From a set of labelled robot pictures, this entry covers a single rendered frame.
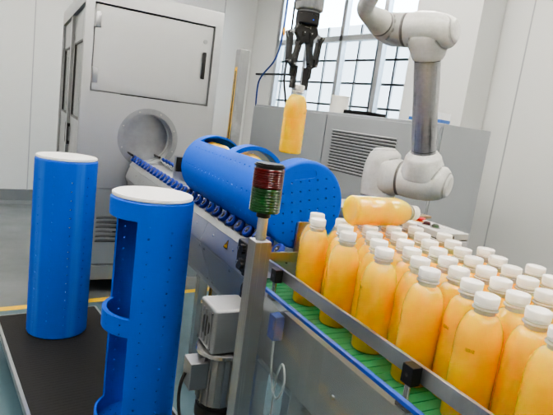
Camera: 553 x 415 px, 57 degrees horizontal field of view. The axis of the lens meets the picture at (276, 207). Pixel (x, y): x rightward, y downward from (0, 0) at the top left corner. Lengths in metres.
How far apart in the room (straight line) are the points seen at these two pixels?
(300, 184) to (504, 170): 3.08
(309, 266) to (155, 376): 0.85
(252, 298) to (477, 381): 0.45
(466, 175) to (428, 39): 1.66
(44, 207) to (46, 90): 3.98
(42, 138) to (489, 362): 6.00
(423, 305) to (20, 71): 5.85
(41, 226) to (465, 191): 2.55
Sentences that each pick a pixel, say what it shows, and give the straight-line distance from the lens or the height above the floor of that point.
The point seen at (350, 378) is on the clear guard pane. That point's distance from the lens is 0.97.
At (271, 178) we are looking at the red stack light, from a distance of 1.00.
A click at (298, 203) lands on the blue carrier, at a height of 1.10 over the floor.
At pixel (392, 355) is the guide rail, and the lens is 0.97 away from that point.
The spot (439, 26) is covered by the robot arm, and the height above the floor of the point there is 1.75.
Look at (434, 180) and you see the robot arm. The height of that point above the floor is 1.18.
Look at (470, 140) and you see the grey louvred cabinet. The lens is 3.52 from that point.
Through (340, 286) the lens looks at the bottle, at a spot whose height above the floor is 1.00.
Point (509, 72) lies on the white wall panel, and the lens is 4.60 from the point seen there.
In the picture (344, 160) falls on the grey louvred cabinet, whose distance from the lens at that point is 3.82.
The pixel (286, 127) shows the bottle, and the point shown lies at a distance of 1.65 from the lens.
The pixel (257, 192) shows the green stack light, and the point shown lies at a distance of 1.01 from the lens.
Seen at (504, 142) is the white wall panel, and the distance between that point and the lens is 4.51.
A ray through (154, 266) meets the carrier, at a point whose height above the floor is 0.81.
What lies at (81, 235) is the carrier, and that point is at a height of 0.67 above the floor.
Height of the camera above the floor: 1.35
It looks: 10 degrees down
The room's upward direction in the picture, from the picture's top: 8 degrees clockwise
